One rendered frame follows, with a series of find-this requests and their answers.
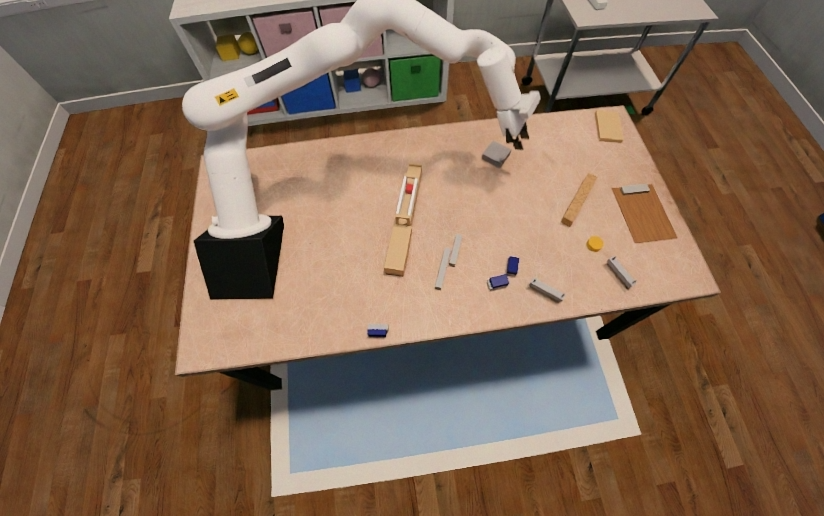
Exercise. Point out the brown wooden clipboard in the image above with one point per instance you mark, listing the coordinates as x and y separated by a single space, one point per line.
644 214

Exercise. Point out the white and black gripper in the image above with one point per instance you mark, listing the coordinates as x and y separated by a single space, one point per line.
510 121

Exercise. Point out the light wooden stick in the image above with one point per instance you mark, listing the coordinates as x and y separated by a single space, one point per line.
579 200

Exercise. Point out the tan flat rectangular block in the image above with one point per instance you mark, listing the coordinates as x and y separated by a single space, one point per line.
608 126

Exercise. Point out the yellow short cylinder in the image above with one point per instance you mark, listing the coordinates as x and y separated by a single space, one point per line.
595 243

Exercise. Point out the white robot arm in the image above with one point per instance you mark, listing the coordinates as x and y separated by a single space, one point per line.
213 104

